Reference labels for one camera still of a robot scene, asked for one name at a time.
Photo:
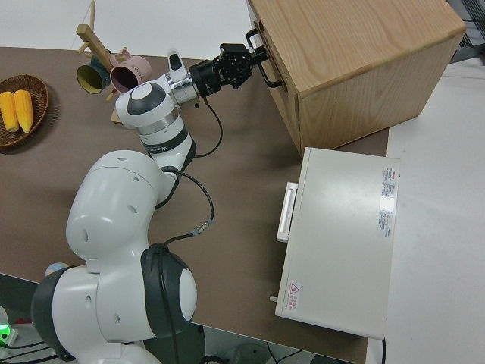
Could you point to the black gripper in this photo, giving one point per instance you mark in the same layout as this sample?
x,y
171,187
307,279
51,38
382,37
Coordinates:
x,y
231,68

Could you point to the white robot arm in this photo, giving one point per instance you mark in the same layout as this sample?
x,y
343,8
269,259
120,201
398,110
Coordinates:
x,y
113,204

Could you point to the light wooden cabinet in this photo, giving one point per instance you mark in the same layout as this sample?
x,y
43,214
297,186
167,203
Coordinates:
x,y
360,68

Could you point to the pink mug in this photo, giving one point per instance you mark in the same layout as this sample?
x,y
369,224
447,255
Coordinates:
x,y
130,74

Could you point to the wooden mug tree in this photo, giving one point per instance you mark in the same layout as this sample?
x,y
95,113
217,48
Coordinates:
x,y
92,39

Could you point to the dark teal mug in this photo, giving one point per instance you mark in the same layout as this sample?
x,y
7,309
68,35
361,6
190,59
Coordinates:
x,y
89,77

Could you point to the cream toaster oven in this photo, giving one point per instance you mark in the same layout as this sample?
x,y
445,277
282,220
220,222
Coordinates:
x,y
341,235

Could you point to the dark mesh panel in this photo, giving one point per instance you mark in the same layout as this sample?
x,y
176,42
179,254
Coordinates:
x,y
473,36

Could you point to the woven wicker basket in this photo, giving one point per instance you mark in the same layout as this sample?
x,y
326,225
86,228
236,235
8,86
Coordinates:
x,y
38,98

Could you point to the yellow corn cob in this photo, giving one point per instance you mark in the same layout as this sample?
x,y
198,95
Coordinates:
x,y
7,112
23,110

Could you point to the white device with green light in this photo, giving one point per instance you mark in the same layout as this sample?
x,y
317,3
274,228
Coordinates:
x,y
5,330

